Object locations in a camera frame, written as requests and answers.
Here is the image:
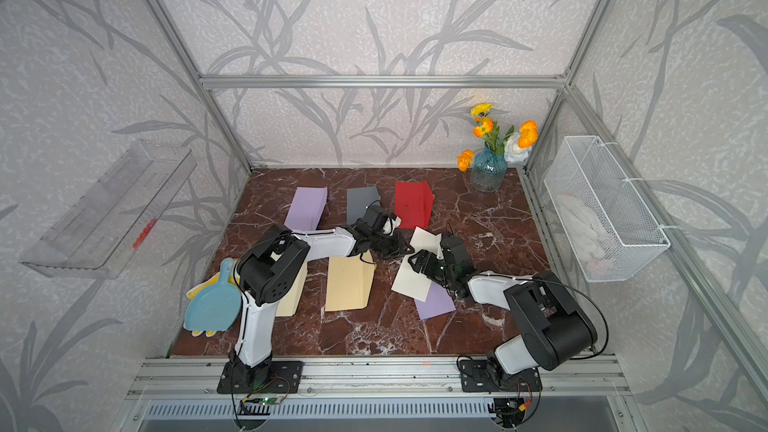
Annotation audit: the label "cream white envelope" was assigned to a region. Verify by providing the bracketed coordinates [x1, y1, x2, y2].
[391, 226, 445, 303]

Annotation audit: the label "tan kraft envelope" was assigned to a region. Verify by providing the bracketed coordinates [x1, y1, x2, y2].
[325, 252, 376, 312]

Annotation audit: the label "grey envelope with gold seal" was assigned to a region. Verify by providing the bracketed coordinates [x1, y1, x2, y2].
[346, 186, 380, 225]

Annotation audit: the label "red envelope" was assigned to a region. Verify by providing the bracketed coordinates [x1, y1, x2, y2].
[394, 182, 434, 229]

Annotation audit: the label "lilac envelope with gold seal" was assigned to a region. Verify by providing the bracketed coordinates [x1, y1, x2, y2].
[284, 187, 328, 231]

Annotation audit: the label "pale yellow envelope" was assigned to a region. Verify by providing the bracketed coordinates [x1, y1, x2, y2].
[276, 263, 308, 318]

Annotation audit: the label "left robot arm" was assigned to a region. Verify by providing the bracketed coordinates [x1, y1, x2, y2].
[229, 203, 414, 373]

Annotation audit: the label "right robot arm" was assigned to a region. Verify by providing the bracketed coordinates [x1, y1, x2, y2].
[407, 233, 599, 379]

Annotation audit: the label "blue glass vase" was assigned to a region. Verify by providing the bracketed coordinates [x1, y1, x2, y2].
[470, 147, 508, 192]

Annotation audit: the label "orange and yellow flowers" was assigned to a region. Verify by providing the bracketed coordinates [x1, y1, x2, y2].
[457, 103, 539, 172]

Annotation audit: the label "white cloth in basket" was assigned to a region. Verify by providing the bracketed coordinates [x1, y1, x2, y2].
[557, 194, 614, 278]

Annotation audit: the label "left green circuit board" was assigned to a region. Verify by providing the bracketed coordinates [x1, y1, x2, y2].
[241, 395, 286, 407]

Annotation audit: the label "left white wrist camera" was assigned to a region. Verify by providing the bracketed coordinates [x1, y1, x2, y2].
[382, 216, 401, 236]

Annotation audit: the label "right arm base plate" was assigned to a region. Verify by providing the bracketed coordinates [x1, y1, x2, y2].
[456, 356, 542, 393]

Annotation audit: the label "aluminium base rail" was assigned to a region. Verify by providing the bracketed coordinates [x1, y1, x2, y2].
[126, 355, 631, 400]

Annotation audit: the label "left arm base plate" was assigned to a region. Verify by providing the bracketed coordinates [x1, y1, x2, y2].
[216, 360, 304, 395]

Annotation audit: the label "white wire basket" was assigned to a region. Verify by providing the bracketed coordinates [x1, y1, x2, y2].
[544, 135, 670, 283]

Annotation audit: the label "clear acrylic wall shelf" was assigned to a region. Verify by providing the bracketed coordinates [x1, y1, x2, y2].
[20, 140, 197, 280]

